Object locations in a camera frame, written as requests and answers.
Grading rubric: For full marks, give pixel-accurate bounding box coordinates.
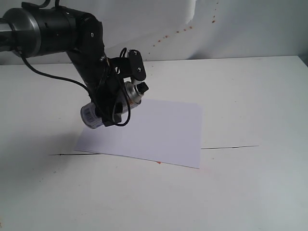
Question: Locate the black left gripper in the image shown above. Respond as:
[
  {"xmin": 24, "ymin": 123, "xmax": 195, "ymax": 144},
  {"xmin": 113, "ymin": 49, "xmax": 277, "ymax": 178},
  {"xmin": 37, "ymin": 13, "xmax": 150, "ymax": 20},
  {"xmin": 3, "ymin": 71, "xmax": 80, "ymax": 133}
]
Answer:
[{"xmin": 66, "ymin": 14, "xmax": 124, "ymax": 127}]

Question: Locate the silver spray can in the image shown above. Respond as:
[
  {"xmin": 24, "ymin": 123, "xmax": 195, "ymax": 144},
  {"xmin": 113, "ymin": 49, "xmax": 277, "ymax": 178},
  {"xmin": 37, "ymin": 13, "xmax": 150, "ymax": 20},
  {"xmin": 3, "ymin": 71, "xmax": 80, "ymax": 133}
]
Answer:
[{"xmin": 80, "ymin": 81, "xmax": 149, "ymax": 129}]

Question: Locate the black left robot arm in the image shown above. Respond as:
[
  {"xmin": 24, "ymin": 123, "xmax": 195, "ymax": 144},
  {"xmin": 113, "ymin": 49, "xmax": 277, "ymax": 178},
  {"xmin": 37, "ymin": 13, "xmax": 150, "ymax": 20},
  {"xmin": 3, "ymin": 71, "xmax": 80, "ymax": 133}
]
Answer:
[{"xmin": 0, "ymin": 1, "xmax": 131, "ymax": 128}]

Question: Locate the black nozzle presser lever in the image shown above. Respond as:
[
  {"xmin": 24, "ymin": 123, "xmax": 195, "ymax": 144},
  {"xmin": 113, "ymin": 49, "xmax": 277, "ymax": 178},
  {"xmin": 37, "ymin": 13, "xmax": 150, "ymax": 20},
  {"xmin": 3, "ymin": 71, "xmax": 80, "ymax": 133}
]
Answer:
[{"xmin": 109, "ymin": 49, "xmax": 146, "ymax": 85}]

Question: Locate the white paper sheet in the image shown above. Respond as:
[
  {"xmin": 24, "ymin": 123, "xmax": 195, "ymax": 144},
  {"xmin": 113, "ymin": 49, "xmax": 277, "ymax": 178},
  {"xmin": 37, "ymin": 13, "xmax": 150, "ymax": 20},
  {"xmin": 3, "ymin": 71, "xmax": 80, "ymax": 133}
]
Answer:
[{"xmin": 75, "ymin": 99, "xmax": 202, "ymax": 168}]

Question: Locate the white backdrop sheet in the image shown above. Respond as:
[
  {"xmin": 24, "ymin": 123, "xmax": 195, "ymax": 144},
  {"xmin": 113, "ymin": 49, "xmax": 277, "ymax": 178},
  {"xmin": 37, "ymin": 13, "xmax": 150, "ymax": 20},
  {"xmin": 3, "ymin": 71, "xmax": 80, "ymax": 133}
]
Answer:
[{"xmin": 0, "ymin": 0, "xmax": 308, "ymax": 65}]

